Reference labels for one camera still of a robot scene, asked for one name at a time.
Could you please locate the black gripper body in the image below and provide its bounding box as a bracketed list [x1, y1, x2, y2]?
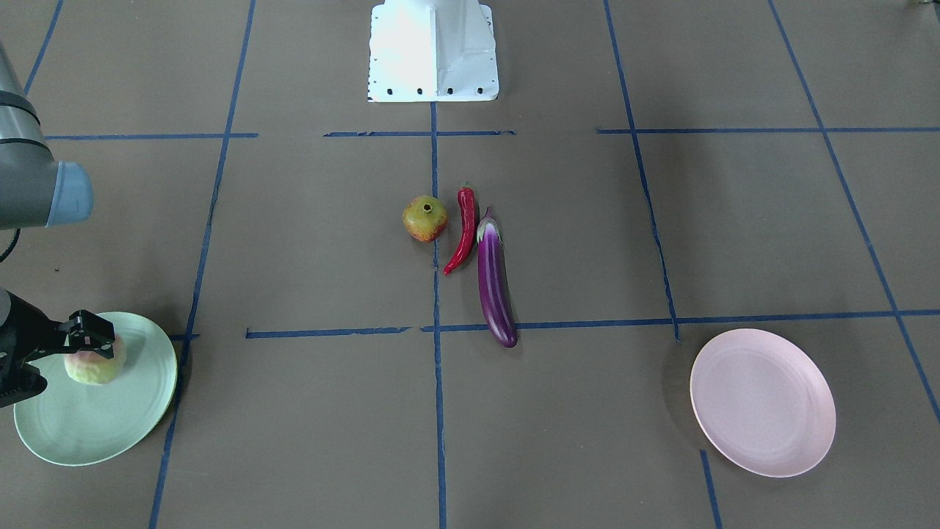
[1, 289, 66, 406]

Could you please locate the pink green peach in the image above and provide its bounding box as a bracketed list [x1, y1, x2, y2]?
[63, 334, 128, 386]

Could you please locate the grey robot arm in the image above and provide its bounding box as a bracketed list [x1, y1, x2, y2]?
[1, 51, 115, 406]

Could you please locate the green plate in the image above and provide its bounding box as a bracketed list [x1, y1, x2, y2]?
[13, 312, 178, 467]

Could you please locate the red chili pepper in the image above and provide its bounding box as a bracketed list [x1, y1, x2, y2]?
[443, 184, 479, 276]

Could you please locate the purple eggplant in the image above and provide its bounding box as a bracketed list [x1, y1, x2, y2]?
[476, 207, 518, 348]

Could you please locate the pink plate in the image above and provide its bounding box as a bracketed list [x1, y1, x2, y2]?
[689, 328, 837, 478]

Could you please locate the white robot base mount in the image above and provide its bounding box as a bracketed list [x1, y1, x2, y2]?
[367, 1, 500, 103]

